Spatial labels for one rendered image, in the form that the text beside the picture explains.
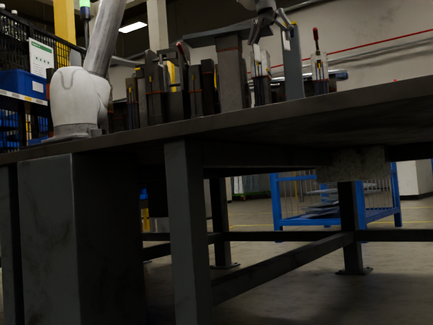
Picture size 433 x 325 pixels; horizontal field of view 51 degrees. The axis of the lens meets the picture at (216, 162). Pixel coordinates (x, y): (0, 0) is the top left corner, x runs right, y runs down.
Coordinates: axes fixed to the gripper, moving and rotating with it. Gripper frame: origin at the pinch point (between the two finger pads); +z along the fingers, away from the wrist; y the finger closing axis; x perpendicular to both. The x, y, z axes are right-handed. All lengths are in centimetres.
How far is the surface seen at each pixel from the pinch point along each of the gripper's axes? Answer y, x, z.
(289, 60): -0.8, 13.1, 0.0
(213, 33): -24.9, -3.5, -16.0
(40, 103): -120, -32, -7
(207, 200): -289, 260, 38
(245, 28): -12.7, 2.6, -15.4
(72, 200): -39, -65, 49
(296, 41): 2.5, 14.4, -7.0
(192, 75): -46.2, 3.4, -5.5
